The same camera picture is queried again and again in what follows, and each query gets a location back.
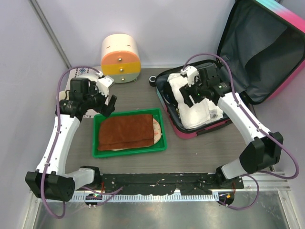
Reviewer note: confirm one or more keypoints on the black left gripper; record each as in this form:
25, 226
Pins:
105, 109

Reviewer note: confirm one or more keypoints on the brown towel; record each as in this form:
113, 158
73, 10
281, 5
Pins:
107, 132

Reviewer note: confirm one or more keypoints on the pink and teal children's suitcase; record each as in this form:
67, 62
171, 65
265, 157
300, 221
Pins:
261, 50

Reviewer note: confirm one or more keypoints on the patterned white placemat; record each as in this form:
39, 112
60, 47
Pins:
81, 71

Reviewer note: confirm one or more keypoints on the yellow ceramic mug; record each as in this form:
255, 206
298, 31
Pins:
64, 95

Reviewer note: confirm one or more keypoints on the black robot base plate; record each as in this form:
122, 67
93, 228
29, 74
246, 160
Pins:
160, 184

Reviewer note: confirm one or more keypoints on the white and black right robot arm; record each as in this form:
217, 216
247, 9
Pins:
261, 151

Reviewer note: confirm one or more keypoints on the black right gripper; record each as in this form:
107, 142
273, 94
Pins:
186, 91

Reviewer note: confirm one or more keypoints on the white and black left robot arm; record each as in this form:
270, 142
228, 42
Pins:
54, 159

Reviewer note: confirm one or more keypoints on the pastel three-drawer storage box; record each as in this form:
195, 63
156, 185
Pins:
120, 58

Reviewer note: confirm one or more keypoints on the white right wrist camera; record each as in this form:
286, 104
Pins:
190, 72

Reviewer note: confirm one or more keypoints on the aluminium frame rail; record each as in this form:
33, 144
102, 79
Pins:
262, 181

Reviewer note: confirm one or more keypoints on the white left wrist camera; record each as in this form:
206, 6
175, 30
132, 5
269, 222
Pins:
104, 84

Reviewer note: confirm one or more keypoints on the floral mesh pouch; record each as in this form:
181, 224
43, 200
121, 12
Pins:
157, 130

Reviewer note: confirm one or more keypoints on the white paper plate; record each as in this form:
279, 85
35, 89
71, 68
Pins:
91, 77

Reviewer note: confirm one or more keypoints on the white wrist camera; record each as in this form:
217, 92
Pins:
104, 84
190, 72

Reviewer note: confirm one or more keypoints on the white towel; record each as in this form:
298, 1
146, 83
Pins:
199, 114

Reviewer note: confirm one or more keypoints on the white slotted cable duct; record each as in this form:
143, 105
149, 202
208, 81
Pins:
175, 197

